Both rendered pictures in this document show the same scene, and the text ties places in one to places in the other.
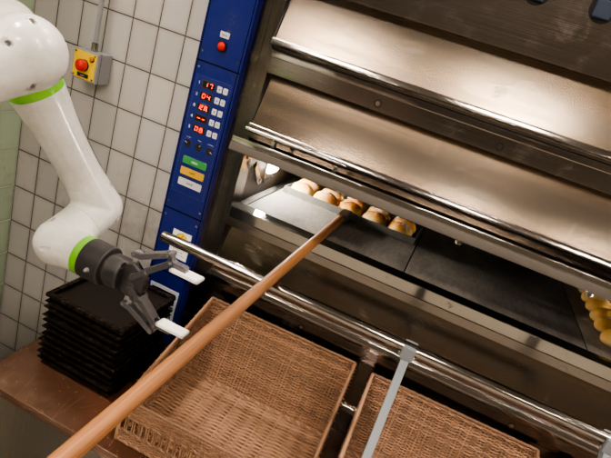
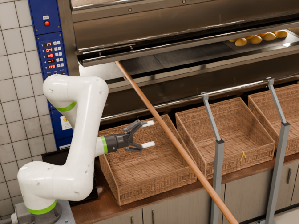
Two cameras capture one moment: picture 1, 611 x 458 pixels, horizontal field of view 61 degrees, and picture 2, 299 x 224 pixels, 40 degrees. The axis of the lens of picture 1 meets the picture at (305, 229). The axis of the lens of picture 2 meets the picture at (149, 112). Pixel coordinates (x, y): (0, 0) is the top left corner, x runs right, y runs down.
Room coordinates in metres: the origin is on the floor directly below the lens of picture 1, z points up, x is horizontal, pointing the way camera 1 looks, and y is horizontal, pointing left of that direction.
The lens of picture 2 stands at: (-0.56, 1.17, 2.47)
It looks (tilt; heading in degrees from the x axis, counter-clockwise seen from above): 32 degrees down; 327
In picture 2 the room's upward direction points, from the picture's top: 2 degrees counter-clockwise
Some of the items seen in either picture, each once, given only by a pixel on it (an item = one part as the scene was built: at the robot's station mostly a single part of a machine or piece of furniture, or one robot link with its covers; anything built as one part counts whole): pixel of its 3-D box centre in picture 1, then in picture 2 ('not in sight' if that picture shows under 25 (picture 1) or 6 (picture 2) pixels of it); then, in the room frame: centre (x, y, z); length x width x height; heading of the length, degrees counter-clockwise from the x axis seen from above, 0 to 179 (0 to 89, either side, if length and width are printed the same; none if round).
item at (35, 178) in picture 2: not in sight; (40, 186); (0.71, 0.88, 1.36); 0.16 x 0.13 x 0.19; 47
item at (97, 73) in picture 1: (91, 65); not in sight; (1.73, 0.86, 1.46); 0.10 x 0.07 x 0.10; 77
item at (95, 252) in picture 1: (102, 262); (110, 142); (1.01, 0.41, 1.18); 0.12 x 0.06 x 0.09; 166
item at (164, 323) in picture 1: (172, 328); (148, 144); (0.95, 0.21, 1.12); 0.07 x 0.03 x 0.01; 76
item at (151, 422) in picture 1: (244, 397); (144, 156); (1.30, 0.02, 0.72); 0.56 x 0.49 x 0.28; 78
